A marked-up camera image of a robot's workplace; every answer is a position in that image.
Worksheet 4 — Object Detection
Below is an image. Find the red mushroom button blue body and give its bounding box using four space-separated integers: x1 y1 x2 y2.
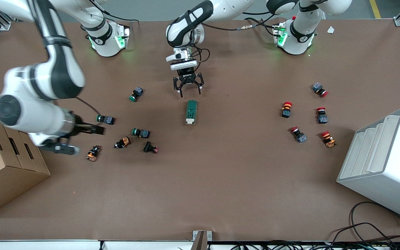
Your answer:
312 82 329 98
289 126 307 143
316 107 328 124

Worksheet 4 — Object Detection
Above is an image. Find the black selector switch orange body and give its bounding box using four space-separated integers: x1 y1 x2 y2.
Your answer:
86 145 101 162
114 137 131 149

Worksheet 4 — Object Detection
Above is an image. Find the green push button blue body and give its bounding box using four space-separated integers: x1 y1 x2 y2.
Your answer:
132 128 151 139
96 114 115 125
129 87 144 102

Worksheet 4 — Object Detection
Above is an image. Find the black square indicator button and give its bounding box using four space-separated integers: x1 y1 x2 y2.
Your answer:
143 141 160 154

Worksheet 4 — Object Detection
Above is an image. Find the black arm base cable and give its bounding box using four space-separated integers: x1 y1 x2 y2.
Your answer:
200 14 281 36
89 0 140 23

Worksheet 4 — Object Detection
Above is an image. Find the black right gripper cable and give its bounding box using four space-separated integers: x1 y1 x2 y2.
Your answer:
76 97 100 117

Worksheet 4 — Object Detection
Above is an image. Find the brown paper table mat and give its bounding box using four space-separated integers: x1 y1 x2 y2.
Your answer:
0 18 400 242

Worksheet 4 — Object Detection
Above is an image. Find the red mushroom button orange body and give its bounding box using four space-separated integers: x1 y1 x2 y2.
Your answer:
281 101 293 118
320 131 337 148

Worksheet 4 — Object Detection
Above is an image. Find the black right arm base cable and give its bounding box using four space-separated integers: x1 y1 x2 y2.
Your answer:
89 0 140 23

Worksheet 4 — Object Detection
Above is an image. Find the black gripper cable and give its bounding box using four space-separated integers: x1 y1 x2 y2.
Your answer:
189 46 211 65
76 97 100 117

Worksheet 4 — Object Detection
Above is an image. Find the black left arm base cable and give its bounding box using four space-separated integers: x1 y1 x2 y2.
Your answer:
200 14 281 36

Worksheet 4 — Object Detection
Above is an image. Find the grey metal bracket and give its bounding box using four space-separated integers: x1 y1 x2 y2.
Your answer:
192 230 213 250

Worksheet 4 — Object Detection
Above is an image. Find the green load switch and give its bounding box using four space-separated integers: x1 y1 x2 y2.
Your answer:
185 100 199 125

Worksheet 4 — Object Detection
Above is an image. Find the brown cardboard box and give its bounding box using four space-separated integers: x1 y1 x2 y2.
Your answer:
0 116 51 218

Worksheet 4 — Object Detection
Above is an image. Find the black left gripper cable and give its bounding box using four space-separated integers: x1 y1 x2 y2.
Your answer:
189 46 211 65

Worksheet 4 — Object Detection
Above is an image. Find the black cable bundle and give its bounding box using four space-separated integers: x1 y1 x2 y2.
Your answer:
228 240 400 250

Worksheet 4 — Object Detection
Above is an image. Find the white foam box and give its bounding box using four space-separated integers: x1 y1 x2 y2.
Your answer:
336 107 400 223

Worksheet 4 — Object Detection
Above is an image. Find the black looped cable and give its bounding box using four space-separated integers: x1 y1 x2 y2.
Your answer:
325 201 400 244

